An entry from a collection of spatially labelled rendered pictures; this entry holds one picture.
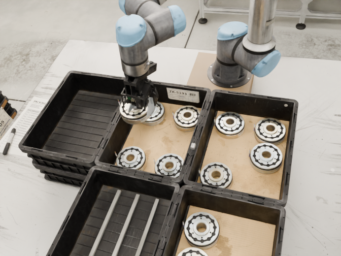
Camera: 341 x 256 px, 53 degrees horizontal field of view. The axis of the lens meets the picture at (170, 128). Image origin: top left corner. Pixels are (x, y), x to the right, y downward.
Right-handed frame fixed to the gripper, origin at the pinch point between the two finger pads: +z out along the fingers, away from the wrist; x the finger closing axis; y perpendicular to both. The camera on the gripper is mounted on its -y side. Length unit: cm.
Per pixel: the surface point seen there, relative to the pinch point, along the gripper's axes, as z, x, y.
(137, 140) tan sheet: 17.5, -3.5, 1.9
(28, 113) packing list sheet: 37, -65, -10
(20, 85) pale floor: 118, -150, -84
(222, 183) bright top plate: 10.8, 30.1, 13.7
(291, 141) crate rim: 3.2, 47.8, -2.6
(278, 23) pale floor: 97, 43, -194
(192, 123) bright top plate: 12.3, 14.5, -7.6
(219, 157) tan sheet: 14.1, 27.2, 2.5
